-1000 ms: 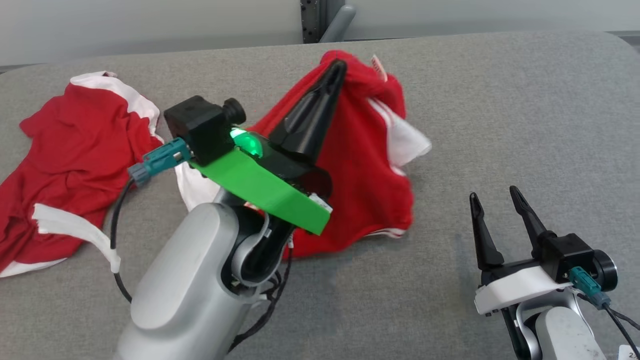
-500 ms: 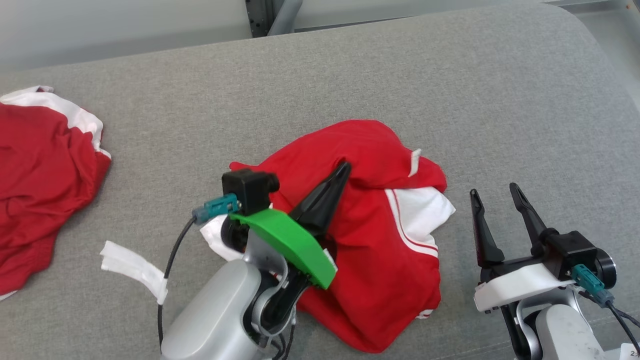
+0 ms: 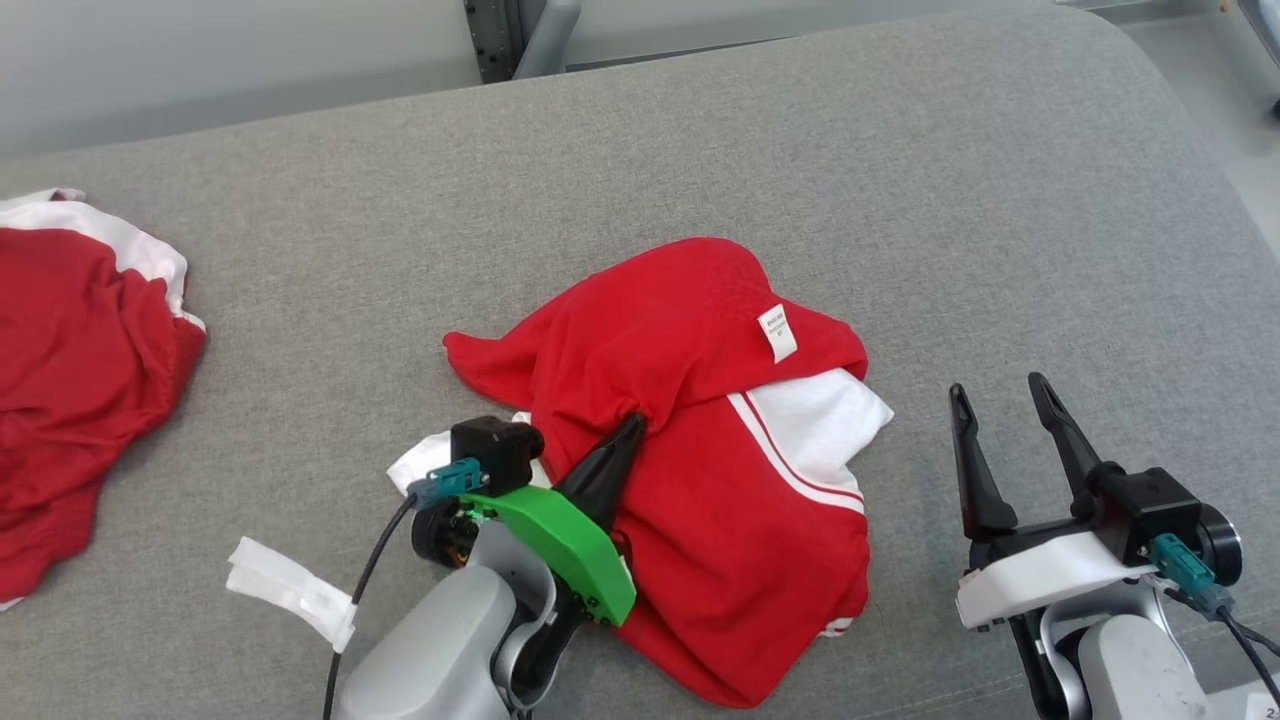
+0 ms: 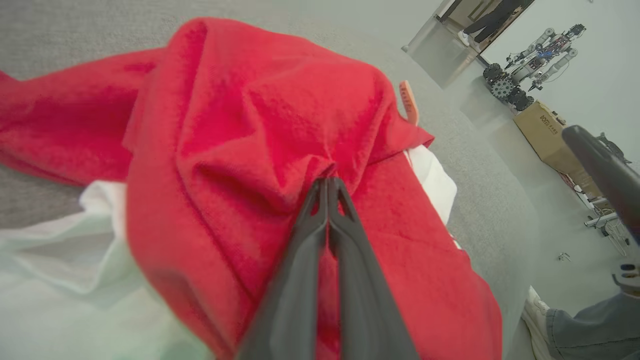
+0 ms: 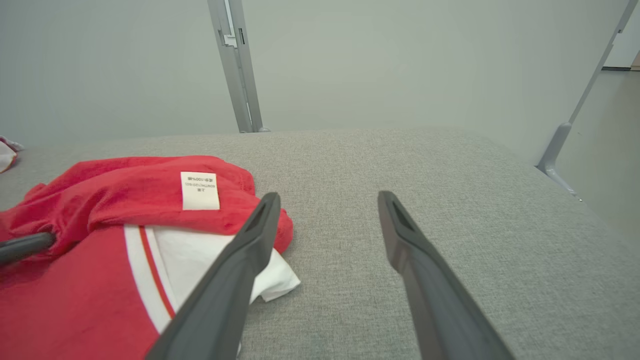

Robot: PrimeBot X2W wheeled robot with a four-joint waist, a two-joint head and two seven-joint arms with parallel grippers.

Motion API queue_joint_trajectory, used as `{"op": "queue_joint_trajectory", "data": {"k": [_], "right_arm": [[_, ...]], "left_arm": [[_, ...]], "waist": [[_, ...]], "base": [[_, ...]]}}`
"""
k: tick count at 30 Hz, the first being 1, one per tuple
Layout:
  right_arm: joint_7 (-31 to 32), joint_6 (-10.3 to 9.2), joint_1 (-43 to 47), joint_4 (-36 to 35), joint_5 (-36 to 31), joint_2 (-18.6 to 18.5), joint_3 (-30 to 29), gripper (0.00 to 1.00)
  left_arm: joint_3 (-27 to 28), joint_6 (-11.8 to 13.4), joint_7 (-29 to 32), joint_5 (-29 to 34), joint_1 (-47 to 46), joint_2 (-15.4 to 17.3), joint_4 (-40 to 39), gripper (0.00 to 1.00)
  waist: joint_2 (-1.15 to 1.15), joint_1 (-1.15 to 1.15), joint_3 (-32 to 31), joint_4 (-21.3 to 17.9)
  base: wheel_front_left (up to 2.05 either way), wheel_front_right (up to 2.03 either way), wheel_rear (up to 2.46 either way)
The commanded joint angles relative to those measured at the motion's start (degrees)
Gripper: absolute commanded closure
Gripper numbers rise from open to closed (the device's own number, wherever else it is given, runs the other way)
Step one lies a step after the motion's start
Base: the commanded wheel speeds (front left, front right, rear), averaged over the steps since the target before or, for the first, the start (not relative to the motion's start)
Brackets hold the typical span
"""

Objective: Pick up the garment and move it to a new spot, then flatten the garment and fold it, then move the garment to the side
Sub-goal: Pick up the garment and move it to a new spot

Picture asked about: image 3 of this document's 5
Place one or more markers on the white cloth strip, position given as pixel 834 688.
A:
pixel 290 590

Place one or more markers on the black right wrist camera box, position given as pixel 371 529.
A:
pixel 1150 505

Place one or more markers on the grey metal frame post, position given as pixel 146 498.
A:
pixel 520 35

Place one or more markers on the red basketball shorts white stripe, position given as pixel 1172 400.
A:
pixel 70 390

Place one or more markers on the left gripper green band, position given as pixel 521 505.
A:
pixel 560 540

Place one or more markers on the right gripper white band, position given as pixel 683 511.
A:
pixel 1040 580

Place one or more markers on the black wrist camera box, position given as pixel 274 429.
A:
pixel 1150 505
pixel 495 450

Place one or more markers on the red basketball jersey white sleeves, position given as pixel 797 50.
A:
pixel 700 480

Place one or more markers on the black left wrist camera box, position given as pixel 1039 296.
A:
pixel 495 450

